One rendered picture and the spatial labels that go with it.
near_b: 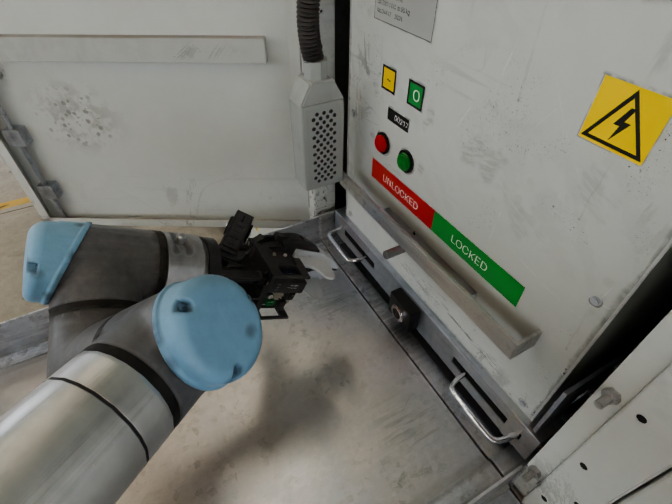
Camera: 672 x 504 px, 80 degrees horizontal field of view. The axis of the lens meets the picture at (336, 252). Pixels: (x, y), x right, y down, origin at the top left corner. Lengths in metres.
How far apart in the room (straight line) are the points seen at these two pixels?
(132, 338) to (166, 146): 0.68
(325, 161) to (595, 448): 0.50
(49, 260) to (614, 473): 0.53
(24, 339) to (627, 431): 0.85
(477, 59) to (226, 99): 0.50
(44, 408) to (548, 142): 0.42
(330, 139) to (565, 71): 0.35
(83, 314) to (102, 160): 0.63
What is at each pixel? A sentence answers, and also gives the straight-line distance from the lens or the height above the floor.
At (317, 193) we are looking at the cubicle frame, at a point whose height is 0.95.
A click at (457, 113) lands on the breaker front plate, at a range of 0.50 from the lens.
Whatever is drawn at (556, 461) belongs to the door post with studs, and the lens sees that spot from 0.55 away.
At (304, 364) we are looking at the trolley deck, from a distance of 0.69.
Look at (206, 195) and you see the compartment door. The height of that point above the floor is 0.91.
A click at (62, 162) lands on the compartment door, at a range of 1.05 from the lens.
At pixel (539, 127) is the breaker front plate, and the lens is 0.43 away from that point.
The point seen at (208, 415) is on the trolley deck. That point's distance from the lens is 0.68.
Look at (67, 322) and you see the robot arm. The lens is 0.41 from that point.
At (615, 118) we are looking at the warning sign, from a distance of 0.39.
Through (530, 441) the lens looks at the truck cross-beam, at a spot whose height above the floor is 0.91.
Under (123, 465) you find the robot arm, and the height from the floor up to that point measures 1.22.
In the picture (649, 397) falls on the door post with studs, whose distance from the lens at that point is 0.41.
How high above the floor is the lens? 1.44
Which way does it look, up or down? 44 degrees down
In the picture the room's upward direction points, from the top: straight up
